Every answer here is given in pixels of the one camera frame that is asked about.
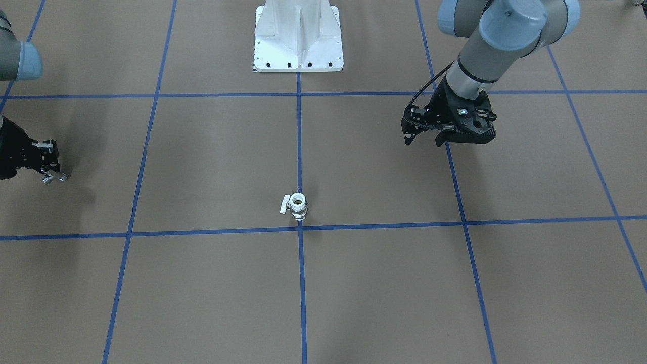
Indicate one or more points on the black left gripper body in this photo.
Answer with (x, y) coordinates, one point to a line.
(442, 105)

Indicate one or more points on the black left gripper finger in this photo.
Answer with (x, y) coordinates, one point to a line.
(418, 120)
(446, 135)

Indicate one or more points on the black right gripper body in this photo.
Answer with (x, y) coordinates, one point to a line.
(14, 149)

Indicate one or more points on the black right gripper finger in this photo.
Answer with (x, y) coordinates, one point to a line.
(48, 150)
(49, 169)

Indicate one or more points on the chrome angle pipe fitting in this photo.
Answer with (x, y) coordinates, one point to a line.
(50, 176)

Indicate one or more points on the white PPR valve with pipe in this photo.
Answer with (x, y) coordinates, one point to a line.
(296, 203)

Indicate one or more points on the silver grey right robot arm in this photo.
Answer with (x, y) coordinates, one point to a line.
(22, 61)

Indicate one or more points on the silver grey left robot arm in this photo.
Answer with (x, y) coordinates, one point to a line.
(498, 33)

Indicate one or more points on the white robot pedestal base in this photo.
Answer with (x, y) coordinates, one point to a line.
(298, 36)

